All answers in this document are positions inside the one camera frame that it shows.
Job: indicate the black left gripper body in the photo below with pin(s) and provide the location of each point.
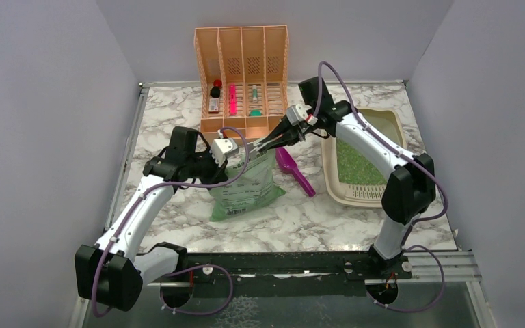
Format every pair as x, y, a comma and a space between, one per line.
204, 167

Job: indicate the beige litter box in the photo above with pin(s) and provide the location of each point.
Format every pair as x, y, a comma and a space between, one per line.
350, 178

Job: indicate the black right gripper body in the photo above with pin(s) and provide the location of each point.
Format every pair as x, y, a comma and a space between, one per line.
303, 132

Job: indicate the green tape dispenser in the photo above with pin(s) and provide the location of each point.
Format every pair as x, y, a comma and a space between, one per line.
255, 113

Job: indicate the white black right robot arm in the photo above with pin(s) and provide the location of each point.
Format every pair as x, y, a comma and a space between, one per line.
410, 188

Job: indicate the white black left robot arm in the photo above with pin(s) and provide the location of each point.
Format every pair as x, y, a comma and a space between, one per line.
140, 208

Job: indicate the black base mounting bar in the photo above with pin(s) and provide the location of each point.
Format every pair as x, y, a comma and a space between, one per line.
209, 275

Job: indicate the green white glue stick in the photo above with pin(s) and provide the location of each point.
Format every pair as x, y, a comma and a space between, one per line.
254, 94

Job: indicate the purple litter scoop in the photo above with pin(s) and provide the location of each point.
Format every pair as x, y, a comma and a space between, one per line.
287, 165

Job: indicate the green litter bag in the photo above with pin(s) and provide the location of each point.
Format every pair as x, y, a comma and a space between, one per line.
253, 190

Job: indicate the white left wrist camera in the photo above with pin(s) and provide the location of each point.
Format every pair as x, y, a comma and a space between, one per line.
222, 148

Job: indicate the red and black stamp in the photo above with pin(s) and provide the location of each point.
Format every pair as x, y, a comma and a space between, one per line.
215, 91

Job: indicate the orange plastic file organizer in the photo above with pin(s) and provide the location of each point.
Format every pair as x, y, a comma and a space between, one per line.
245, 56

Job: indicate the red white small box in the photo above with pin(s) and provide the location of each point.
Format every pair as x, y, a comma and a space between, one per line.
213, 105

